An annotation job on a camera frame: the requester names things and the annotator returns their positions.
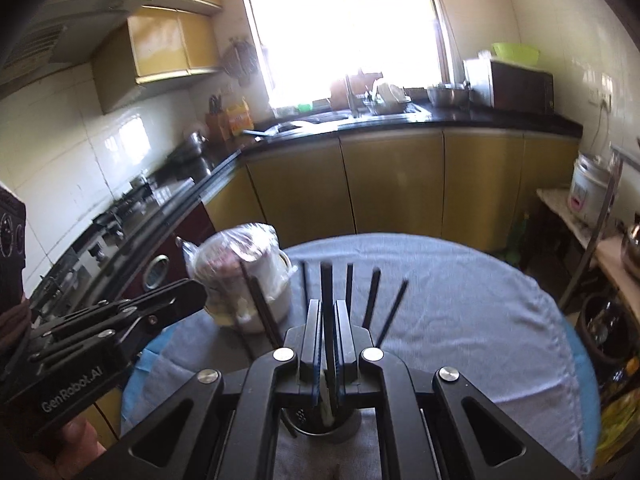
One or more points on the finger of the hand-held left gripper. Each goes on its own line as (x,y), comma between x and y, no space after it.
(170,297)
(110,335)

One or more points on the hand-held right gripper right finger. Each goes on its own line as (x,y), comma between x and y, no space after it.
(341,345)

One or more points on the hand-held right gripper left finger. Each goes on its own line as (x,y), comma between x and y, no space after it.
(314,345)

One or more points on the bundle of dark chopsticks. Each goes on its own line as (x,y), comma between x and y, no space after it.
(371,295)

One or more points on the black utensil cup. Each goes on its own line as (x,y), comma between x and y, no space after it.
(345,425)

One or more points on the person's left hand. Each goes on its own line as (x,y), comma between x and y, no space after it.
(75,437)

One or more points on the maroon built-in oven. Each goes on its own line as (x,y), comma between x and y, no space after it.
(155,272)

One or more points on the black gas stove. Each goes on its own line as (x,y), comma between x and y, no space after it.
(115,220)

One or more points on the grey tablecloth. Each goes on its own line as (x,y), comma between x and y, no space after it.
(475,310)

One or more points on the steel pans on countertop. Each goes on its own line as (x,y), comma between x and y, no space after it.
(190,145)

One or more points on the wooden knife block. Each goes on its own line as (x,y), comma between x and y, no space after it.
(217,125)

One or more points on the yellow oil bottle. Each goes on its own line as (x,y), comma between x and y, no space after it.
(239,119)

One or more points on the small green container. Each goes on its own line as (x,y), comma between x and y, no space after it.
(304,107)

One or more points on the metal basin with dishes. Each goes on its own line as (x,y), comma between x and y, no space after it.
(390,105)

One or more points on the hanging round strainer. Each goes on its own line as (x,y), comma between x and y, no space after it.
(240,60)

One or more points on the blue tablecloth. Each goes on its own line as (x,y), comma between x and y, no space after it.
(590,385)

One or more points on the wooden shelf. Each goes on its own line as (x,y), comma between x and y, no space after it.
(555,205)

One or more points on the glass jar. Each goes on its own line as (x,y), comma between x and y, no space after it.
(600,325)

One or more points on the wooden cutting board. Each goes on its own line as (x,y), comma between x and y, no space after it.
(367,85)

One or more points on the black kitchen countertop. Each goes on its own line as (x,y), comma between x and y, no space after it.
(475,119)

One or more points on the empty steel basin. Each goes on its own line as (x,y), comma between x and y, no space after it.
(445,95)

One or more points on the grey range hood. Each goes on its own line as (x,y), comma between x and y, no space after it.
(60,35)

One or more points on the yellow-green bag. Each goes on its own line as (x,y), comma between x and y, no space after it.
(620,425)

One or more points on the white rice cooker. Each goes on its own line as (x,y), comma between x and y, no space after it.
(590,190)

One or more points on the steel pot on shelf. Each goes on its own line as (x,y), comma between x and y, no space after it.
(632,250)

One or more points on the dark microwave oven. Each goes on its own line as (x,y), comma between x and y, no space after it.
(520,87)

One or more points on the bright kitchen window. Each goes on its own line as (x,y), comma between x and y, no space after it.
(350,20)

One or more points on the green plastic basin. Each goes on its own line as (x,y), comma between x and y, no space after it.
(515,52)

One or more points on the yellow wall cabinets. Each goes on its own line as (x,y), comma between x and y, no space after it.
(160,40)

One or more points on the metal frame stand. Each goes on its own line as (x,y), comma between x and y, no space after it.
(618,170)

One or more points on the white wall socket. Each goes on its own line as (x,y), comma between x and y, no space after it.
(600,91)

